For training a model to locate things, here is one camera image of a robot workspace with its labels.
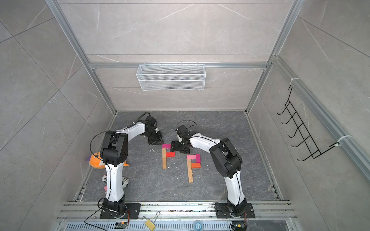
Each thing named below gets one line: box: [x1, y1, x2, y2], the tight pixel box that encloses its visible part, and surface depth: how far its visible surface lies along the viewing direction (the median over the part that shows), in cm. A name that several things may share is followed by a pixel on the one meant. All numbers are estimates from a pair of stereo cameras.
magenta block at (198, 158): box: [195, 154, 201, 164], surface depth 94 cm
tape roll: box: [194, 222, 203, 231], surface depth 71 cm
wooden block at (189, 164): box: [186, 158, 192, 171], surface depth 91 cm
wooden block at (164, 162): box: [162, 157, 167, 170], surface depth 92 cm
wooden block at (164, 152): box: [161, 147, 167, 158], surface depth 97 cm
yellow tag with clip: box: [144, 211, 161, 231], surface depth 71 cm
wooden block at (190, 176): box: [187, 169, 194, 183], surface depth 86 cm
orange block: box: [191, 162, 201, 168], surface depth 90 cm
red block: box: [166, 151, 176, 158], surface depth 95 cm
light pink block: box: [186, 154, 197, 160], surface depth 94 cm
